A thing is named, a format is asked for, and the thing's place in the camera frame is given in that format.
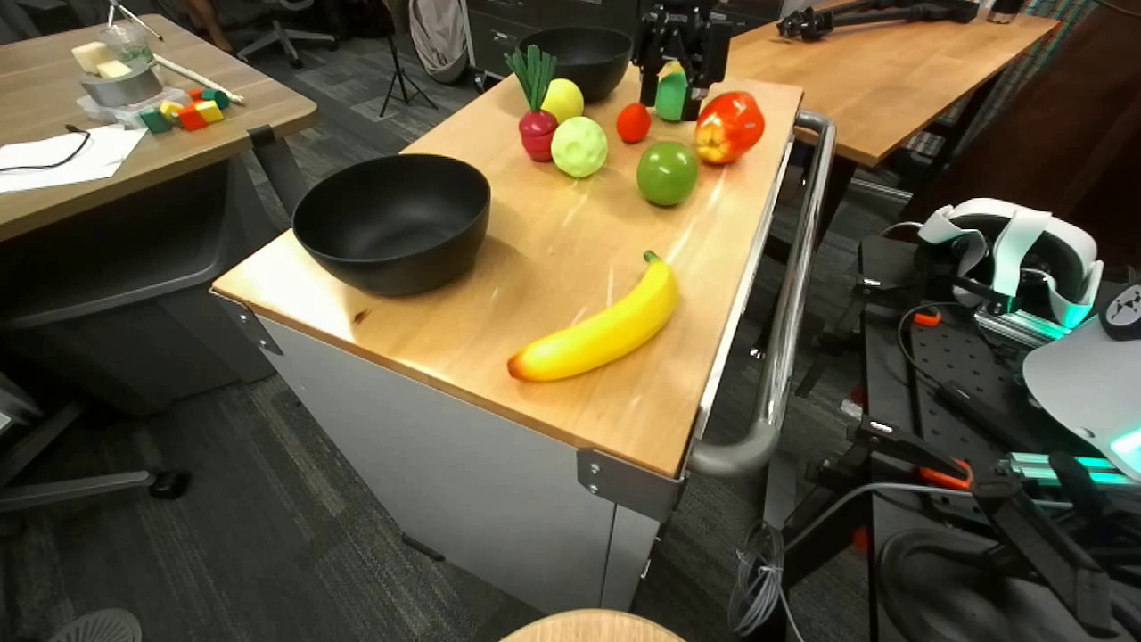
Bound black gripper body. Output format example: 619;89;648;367
638;0;736;58

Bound red toy strawberry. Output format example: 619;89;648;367
615;100;657;147

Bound orange toy bell pepper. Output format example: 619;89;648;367
692;89;769;168

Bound yellow toy lemon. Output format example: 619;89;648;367
539;73;590;124

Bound light green dimpled ball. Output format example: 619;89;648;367
551;111;615;183

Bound green toy apple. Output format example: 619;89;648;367
636;140;702;210

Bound red toy radish green leaves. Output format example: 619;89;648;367
502;41;564;168

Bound yellow toy banana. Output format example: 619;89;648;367
506;247;685;385

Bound large black bowl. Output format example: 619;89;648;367
517;23;638;106

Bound black device on table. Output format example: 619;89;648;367
777;0;986;46

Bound wooden side table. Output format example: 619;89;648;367
725;0;1063;172

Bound grey hanging cloth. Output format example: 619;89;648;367
406;0;477;85

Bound black floor tripod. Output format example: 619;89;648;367
376;0;441;120

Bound small black bowl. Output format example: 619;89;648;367
289;149;497;299

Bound white VR headset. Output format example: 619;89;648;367
914;192;1111;350

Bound office chair wheeled base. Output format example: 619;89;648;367
233;0;343;67

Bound black perforated breadboard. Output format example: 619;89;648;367
854;228;1141;642

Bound thin white stick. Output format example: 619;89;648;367
106;0;249;106

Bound wooden butcher block table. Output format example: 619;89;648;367
212;58;842;618

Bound colourful toy blocks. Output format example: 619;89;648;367
140;80;236;134

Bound grey curved shell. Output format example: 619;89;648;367
1019;313;1141;482

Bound round wooden stool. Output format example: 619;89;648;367
497;603;692;642

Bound white paper sheets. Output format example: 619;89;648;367
0;120;155;197

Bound black stand tubes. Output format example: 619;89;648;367
760;457;1128;639

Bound wooden office table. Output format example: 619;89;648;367
0;11;320;247

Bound black mesh office chair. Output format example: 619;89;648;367
0;367;192;518

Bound silver cart handle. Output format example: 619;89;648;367
689;111;842;482

